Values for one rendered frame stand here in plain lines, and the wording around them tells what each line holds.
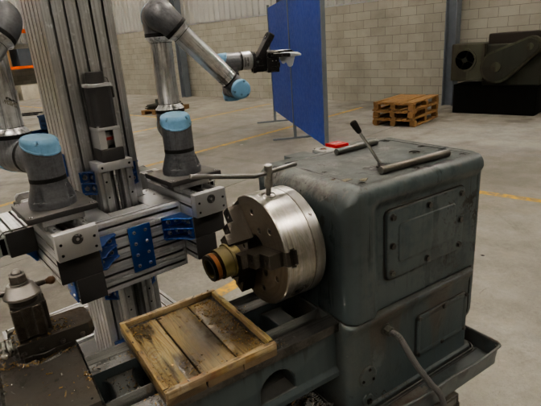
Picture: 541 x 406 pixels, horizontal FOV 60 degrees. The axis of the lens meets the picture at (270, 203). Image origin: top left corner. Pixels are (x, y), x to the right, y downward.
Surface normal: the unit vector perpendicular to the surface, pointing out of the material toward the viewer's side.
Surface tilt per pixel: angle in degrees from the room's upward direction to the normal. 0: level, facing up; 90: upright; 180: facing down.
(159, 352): 0
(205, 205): 90
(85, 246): 90
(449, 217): 90
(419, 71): 90
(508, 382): 0
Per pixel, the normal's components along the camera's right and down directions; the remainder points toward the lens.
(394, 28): -0.67, 0.29
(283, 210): 0.25, -0.64
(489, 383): -0.07, -0.94
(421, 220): 0.55, 0.23
